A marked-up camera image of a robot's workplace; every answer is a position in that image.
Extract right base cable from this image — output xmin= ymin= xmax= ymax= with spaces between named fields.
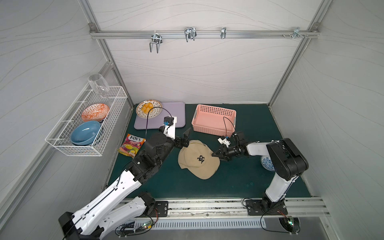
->
xmin=241 ymin=195 xmax=301 ymax=235

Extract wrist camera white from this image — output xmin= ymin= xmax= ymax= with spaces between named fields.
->
xmin=218 ymin=136 xmax=231 ymax=148
xmin=162 ymin=116 xmax=177 ymax=140

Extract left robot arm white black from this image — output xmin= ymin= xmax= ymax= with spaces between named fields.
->
xmin=59 ymin=127 xmax=191 ymax=240

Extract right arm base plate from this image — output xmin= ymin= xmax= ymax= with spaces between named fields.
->
xmin=242 ymin=198 xmax=288 ymax=216

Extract patterned plate with yellow food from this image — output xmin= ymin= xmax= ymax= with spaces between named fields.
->
xmin=136 ymin=100 xmax=163 ymax=119

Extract pink plastic basket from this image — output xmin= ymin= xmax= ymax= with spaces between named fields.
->
xmin=192 ymin=104 xmax=237 ymax=137

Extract small metal hook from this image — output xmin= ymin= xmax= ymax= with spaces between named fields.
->
xmin=221 ymin=27 xmax=227 ymax=40

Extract white wire wall basket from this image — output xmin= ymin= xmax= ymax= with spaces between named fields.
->
xmin=45 ymin=85 xmax=127 ymax=157

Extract Fox's candy bag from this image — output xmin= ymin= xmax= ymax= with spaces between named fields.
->
xmin=118 ymin=134 xmax=146 ymax=158

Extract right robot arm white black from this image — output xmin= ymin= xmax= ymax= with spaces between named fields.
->
xmin=212 ymin=132 xmax=309 ymax=212

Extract aluminium rail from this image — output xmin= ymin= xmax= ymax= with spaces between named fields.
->
xmin=90 ymin=30 xmax=321 ymax=40
xmin=83 ymin=197 xmax=331 ymax=222

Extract blue white patterned small bowl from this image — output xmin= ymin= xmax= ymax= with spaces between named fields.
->
xmin=261 ymin=156 xmax=275 ymax=172

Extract metal bracket hook right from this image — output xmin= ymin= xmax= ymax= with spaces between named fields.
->
xmin=282 ymin=27 xmax=309 ymax=39

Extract metal hook middle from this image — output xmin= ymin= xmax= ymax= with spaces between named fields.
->
xmin=184 ymin=27 xmax=197 ymax=43

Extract beige baseball cap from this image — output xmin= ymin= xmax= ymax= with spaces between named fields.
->
xmin=178 ymin=140 xmax=220 ymax=180

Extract clear glass cup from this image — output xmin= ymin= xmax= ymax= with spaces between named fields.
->
xmin=88 ymin=74 xmax=110 ymax=98

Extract orange patterned bowl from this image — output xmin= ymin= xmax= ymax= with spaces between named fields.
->
xmin=81 ymin=104 xmax=110 ymax=122

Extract aluminium top rail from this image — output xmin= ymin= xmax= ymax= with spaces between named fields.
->
xmin=90 ymin=30 xmax=321 ymax=40

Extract metal double hook left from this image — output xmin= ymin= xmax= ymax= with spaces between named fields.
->
xmin=149 ymin=34 xmax=163 ymax=54

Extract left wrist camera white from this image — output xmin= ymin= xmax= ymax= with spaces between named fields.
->
xmin=162 ymin=116 xmax=177 ymax=140

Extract lilac cutting board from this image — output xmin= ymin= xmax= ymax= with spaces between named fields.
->
xmin=134 ymin=102 xmax=186 ymax=130

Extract aluminium front rail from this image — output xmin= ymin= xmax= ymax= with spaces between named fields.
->
xmin=83 ymin=197 xmax=331 ymax=222

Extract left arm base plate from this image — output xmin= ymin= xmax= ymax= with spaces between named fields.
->
xmin=150 ymin=201 xmax=169 ymax=219

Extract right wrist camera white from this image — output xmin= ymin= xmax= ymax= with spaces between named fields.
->
xmin=218 ymin=136 xmax=231 ymax=148

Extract left base cable bundle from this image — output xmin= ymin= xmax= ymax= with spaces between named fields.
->
xmin=114 ymin=206 xmax=160 ymax=238

